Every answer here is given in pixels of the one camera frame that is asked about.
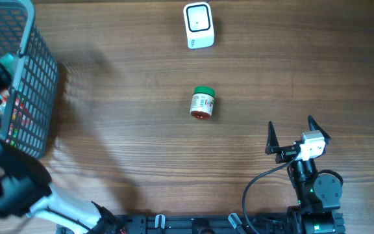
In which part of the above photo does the green lid sauce jar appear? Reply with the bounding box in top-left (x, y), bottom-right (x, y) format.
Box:
top-left (190, 86), bottom-right (216, 120)

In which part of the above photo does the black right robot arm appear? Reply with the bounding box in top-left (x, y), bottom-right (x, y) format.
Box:
top-left (265, 116), bottom-right (345, 234)

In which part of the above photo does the teal snack pouch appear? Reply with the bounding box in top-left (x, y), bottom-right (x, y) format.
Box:
top-left (0, 53), bottom-right (18, 75)

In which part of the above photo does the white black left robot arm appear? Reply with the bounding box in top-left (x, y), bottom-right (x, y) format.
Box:
top-left (0, 137), bottom-right (125, 233)

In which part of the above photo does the dark grey plastic basket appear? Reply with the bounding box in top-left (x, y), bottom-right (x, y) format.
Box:
top-left (0, 1), bottom-right (59, 159)

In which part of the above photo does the white barcode scanner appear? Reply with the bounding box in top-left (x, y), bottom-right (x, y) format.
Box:
top-left (183, 1), bottom-right (215, 49)

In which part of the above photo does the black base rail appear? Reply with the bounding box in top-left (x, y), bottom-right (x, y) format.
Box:
top-left (56, 213), bottom-right (346, 234)

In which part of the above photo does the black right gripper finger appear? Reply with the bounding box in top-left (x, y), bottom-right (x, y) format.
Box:
top-left (266, 121), bottom-right (279, 148)
top-left (308, 115), bottom-right (330, 140)

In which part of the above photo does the black right camera cable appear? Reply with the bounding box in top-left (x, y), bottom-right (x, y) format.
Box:
top-left (242, 151), bottom-right (301, 234)

